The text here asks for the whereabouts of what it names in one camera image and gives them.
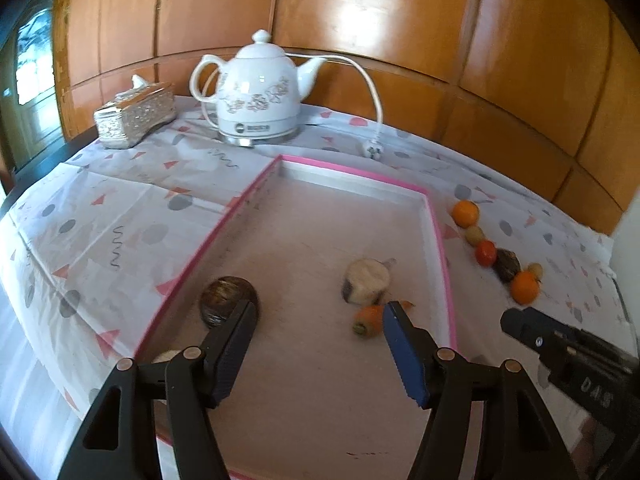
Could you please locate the pink-edged shallow box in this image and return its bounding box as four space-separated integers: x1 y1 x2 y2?
132 154 458 480

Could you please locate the silver kettle base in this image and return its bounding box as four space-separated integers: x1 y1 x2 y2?
218 127 299 147

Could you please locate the silver embossed tissue box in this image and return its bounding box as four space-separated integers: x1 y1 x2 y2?
93 82 177 150

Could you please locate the white floral electric kettle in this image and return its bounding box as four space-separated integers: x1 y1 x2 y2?
189 30 328 138

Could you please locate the wooden glass door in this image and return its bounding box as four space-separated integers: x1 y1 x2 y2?
0 0 66 196

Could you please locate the orange tangerine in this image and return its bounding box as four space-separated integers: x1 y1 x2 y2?
452 200 481 227
510 271 542 306

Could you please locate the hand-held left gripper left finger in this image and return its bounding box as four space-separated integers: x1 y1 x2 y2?
57 299 258 480

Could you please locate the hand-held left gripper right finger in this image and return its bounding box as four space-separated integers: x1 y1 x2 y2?
382 301 576 480

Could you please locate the patterned white tablecloth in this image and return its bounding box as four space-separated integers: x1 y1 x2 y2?
0 95 626 480

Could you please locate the white power cable with plug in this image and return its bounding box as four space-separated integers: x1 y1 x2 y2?
284 51 387 160

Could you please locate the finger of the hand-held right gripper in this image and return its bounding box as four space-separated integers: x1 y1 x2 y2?
501 308 576 366
525 307 601 346

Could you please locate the dark brown mangosteen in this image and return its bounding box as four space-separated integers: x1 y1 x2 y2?
494 248 522 282
199 276 261 330

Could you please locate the red tomato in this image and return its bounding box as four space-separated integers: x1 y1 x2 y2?
474 240 498 267

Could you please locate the small orange carrot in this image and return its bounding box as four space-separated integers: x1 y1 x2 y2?
352 301 416 338

